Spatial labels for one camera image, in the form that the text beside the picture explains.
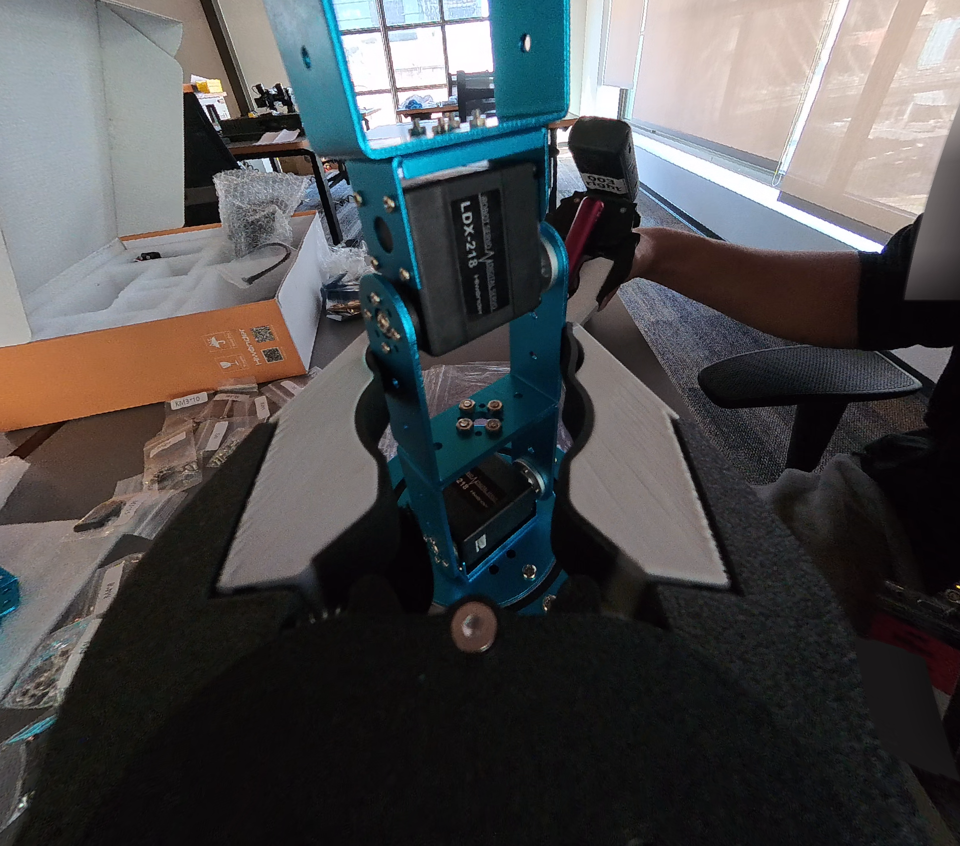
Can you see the person's right forearm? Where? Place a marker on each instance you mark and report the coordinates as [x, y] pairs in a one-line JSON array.
[[765, 291]]

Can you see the person's grey trouser leg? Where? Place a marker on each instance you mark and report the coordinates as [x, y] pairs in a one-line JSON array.
[[840, 523]]

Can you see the blue hobby robot arm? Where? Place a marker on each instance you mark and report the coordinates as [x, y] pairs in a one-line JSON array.
[[442, 261]]

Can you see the person's right hand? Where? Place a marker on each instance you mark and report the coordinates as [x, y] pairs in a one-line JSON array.
[[651, 253]]

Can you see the bubble wrap bag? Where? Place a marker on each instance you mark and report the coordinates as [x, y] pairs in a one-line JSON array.
[[259, 208]]

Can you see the beige roller blinds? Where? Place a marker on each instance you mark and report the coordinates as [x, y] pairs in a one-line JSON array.
[[750, 35]]

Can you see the clear bag of brass parts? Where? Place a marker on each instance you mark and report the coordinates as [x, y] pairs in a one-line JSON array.
[[341, 283]]

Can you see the pile of small screw bags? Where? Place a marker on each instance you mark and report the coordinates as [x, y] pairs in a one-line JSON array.
[[187, 441]]

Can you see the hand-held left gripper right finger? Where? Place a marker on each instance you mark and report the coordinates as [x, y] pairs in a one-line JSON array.
[[637, 486]]

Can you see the large grid window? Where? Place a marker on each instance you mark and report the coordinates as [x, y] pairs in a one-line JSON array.
[[420, 13]]

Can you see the orange and white cardboard box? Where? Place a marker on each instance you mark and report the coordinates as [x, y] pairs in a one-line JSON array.
[[150, 358]]

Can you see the black equipment on table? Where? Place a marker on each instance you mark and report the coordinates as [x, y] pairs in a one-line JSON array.
[[274, 98]]

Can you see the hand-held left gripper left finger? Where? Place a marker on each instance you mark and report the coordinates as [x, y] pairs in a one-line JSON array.
[[300, 486]]

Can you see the wooden background table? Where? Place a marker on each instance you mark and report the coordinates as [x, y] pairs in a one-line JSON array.
[[281, 149]]

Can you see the blue metal bracket part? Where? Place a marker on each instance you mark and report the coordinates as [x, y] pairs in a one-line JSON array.
[[6, 595]]

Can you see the black office chair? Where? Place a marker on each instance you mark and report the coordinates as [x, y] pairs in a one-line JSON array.
[[810, 373]]

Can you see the black background chair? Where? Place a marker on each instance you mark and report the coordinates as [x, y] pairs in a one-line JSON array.
[[474, 92]]

